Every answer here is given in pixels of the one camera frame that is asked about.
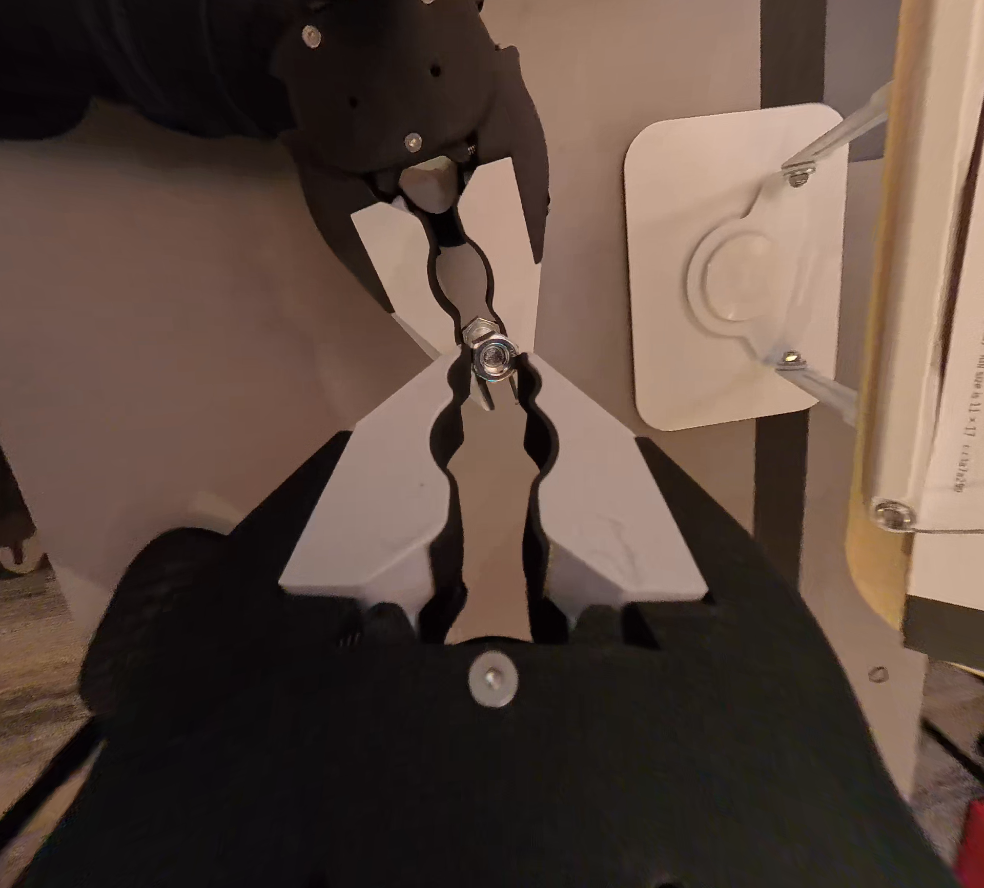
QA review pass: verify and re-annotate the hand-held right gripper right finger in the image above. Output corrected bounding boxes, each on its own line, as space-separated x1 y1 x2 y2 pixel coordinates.
517 352 708 643

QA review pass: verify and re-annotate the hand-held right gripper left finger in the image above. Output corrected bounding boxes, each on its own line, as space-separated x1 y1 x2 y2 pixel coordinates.
278 352 472 643

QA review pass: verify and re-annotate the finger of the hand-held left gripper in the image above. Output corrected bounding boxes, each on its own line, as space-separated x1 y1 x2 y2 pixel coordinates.
351 198 467 362
460 156 543 356

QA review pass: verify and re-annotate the silver hex bolt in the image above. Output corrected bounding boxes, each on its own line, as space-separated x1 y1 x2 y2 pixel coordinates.
467 338 518 383

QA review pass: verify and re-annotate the person's left forearm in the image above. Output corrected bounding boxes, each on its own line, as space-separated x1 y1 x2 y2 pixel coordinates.
0 0 155 139

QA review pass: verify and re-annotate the person's left hand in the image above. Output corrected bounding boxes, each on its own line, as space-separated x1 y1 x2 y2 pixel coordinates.
146 0 422 136

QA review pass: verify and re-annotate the white stand with wooden board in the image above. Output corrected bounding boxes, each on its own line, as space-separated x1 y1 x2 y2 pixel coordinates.
623 0 984 662

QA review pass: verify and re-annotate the black dimpled wrist rest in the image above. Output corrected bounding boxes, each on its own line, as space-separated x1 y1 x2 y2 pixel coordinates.
80 525 281 721

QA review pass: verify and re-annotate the printed instruction sheet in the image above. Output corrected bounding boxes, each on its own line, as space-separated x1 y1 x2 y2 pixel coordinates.
911 319 984 601

